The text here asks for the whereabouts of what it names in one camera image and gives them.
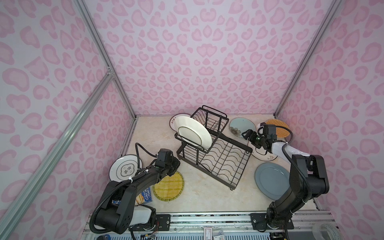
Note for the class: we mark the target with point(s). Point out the pale blue flower plate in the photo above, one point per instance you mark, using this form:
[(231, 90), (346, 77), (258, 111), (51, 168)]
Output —
[(241, 125)]

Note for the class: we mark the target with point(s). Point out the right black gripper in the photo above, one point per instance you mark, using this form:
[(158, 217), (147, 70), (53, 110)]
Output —
[(251, 139)]

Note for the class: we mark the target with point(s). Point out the aluminium frame right post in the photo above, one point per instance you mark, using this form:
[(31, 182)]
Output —
[(326, 23)]

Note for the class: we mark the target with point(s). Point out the grey blue plate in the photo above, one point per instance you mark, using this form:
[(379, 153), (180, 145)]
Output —
[(272, 180)]

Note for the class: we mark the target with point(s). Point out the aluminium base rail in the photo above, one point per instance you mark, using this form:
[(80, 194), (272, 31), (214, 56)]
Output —
[(220, 226)]

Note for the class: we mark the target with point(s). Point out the white plate small drawings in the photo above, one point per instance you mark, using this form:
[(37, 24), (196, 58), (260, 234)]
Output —
[(260, 153)]

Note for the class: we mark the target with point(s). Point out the black wire dish rack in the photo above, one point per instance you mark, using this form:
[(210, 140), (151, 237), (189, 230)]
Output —
[(226, 159)]

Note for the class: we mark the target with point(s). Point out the aluminium frame post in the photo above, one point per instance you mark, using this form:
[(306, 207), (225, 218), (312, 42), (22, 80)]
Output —
[(326, 23), (90, 25)]

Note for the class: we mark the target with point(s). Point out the aluminium frame left diagonal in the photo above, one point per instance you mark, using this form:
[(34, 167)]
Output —
[(21, 204)]

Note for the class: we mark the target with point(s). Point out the white plate black rings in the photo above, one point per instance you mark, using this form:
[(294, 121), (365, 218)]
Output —
[(124, 168)]

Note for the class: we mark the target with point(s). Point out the aluminium frame left post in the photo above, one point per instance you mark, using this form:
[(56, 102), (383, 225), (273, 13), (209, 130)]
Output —
[(90, 25)]

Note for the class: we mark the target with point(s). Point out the white plate orange sunburst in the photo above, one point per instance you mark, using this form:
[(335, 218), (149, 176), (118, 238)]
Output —
[(173, 119)]

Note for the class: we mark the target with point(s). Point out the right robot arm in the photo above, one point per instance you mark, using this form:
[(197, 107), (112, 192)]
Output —
[(308, 175)]

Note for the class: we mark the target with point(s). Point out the orange woven tray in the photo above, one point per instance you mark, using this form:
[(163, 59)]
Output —
[(281, 129)]

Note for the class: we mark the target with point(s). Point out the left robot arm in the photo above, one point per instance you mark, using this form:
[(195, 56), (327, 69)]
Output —
[(115, 210)]

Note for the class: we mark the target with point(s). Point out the star plate yellow rim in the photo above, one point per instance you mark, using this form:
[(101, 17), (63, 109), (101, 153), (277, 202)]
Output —
[(193, 132)]

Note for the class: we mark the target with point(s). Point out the green woven bamboo tray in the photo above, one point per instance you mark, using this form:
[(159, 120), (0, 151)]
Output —
[(169, 188)]

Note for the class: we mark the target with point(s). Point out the white tape roll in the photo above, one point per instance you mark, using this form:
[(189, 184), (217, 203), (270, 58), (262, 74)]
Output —
[(326, 231)]

